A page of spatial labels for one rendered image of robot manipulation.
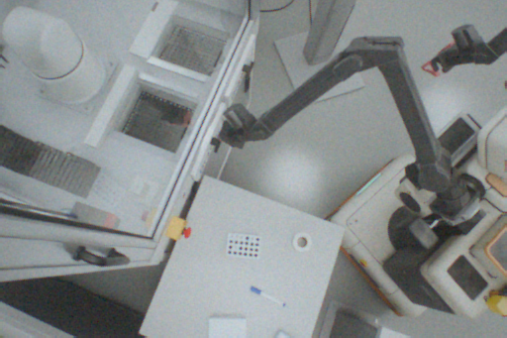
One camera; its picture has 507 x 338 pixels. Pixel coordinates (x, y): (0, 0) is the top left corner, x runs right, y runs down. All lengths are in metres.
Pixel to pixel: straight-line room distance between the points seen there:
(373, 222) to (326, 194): 0.38
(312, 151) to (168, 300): 1.30
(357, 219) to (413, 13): 1.64
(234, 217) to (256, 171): 0.84
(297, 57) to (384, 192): 1.04
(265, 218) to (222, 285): 0.29
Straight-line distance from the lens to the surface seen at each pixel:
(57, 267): 0.65
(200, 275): 1.41
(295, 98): 1.00
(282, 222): 1.42
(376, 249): 2.01
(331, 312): 2.23
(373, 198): 2.03
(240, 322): 1.37
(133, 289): 2.25
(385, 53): 0.86
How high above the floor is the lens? 2.16
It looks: 74 degrees down
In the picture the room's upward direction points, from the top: 5 degrees clockwise
